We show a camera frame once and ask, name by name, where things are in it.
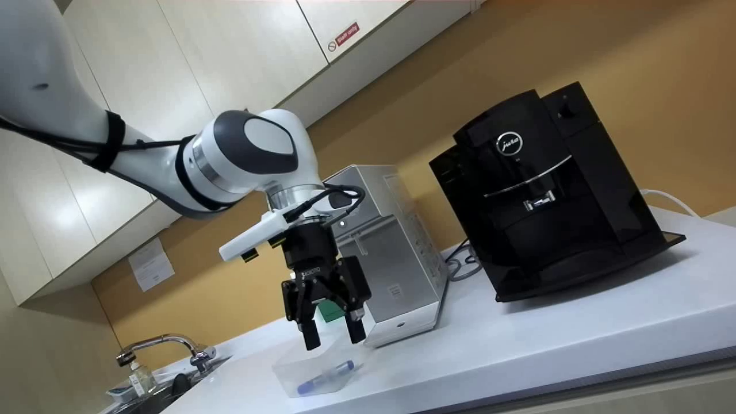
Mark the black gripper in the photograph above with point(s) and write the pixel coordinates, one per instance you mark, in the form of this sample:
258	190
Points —
321	272

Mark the blue silver marker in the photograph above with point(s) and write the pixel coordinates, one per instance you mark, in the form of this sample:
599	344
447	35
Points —
335	379

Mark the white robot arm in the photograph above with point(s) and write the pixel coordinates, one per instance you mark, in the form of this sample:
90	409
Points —
199	176

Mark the green tissue box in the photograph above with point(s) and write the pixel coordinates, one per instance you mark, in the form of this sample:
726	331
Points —
329	311

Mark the clear plastic lunch box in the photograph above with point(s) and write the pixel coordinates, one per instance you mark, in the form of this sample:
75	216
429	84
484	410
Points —
297	367

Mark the silver water dispenser appliance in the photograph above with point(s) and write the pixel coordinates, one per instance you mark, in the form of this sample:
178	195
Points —
401	264

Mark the chrome sink faucet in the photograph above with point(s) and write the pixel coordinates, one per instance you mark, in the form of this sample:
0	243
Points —
201	358

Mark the black coffee machine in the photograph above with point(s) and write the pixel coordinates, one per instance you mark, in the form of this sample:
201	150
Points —
543	197

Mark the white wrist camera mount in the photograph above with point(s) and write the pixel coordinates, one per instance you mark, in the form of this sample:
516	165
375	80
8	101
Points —
244	244

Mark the white paper wall note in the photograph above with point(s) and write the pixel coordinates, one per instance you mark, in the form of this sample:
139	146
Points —
151	265

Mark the upper wall cabinets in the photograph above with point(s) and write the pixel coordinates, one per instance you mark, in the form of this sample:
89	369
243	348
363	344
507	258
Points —
169	68

